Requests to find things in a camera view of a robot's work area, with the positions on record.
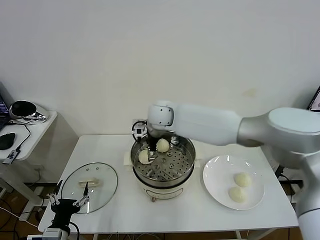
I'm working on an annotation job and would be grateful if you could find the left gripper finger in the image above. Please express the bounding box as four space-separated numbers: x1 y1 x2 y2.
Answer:
73 181 91 208
46 180 63 206

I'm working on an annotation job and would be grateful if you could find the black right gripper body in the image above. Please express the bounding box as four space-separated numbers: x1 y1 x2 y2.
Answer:
146 128 159 146

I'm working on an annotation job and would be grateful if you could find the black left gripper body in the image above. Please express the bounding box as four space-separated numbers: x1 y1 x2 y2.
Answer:
50 198 76 229

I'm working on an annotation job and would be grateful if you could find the white steamed baozi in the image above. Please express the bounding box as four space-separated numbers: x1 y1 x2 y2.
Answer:
233 172 252 188
156 138 170 154
228 186 248 203
138 149 153 165

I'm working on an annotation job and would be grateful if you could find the glass lid with cream handle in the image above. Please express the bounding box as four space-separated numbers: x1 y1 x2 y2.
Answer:
61 162 118 214

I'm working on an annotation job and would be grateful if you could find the steel perforated steamer basket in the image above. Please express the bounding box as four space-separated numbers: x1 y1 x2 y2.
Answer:
130 129 196 187

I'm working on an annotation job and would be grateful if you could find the cream electric cooker base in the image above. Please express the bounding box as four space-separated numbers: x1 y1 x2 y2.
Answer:
123 149 202 203

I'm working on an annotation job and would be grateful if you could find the grey usb adapter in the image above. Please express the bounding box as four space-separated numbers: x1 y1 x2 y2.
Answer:
1 149 21 165

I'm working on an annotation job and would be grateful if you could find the white side table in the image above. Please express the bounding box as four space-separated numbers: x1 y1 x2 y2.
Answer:
0 109 78 208

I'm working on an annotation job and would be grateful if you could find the white round plate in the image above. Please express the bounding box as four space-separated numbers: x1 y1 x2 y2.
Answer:
202 154 265 211

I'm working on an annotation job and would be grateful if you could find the black computer mouse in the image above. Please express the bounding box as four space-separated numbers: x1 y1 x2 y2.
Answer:
0 132 16 151

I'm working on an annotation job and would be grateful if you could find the shiny chrome dome device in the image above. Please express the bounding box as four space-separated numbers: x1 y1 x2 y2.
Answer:
9 100 49 123

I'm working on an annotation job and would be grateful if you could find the laptop with grey lid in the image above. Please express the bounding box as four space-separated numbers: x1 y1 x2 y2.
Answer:
0 81 13 131

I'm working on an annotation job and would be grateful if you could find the dark laptop with lit screen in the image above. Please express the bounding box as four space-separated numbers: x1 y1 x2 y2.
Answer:
306 86 320 112

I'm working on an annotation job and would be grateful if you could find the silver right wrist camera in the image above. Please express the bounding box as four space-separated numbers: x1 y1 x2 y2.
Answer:
132 123 148 141

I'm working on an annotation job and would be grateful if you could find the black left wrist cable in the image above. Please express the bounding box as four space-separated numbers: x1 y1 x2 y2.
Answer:
66 221 81 240

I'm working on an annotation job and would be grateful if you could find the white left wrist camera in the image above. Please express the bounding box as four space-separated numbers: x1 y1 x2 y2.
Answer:
27 228 62 240

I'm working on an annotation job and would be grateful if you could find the black adapter cable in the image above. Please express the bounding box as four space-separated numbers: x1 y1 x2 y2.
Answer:
7 121 31 152

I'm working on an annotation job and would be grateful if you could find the grey charger cable with adapter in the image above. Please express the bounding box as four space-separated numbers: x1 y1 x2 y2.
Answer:
274 166 288 181

